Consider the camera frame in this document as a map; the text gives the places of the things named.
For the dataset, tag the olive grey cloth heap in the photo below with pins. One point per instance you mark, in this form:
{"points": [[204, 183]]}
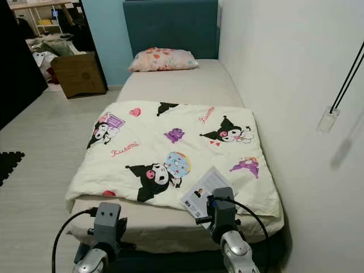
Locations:
{"points": [[54, 46]]}

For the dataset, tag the white plastic bag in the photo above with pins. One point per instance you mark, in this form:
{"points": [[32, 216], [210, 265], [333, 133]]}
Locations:
{"points": [[42, 63]]}

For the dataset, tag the black wardrobe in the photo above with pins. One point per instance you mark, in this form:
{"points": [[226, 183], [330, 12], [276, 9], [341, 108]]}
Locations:
{"points": [[20, 74]]}

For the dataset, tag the brown cardboard box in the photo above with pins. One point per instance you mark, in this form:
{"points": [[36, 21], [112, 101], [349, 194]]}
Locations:
{"points": [[79, 75]]}

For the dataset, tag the cream cartoon print quilt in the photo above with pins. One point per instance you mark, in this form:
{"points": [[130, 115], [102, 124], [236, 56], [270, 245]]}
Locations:
{"points": [[182, 151]]}

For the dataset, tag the white book blue lettering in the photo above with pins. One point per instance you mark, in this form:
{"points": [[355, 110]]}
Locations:
{"points": [[199, 190]]}

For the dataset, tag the black door frame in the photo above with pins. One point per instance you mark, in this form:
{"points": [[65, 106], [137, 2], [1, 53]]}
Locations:
{"points": [[91, 34]]}

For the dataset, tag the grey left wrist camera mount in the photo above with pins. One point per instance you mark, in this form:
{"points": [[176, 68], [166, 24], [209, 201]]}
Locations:
{"points": [[107, 222]]}

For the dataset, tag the black foam floor mat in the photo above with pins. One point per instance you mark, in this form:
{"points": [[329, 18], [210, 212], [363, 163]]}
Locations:
{"points": [[11, 168]]}

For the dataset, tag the beige sheeted mattress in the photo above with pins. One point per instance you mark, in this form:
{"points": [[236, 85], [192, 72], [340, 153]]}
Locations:
{"points": [[179, 84]]}

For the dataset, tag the pink pillow orange spots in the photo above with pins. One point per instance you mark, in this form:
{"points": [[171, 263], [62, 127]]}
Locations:
{"points": [[162, 60]]}

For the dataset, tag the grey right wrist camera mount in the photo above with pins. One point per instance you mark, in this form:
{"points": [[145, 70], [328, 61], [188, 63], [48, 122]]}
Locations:
{"points": [[224, 210]]}

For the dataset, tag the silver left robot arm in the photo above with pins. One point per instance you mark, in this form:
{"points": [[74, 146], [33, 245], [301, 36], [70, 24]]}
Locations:
{"points": [[94, 261]]}

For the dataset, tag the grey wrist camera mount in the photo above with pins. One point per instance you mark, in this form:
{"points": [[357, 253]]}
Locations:
{"points": [[107, 222], [224, 210]]}

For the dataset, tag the light wooden table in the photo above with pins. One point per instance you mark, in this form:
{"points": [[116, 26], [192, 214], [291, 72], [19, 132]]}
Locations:
{"points": [[42, 4]]}

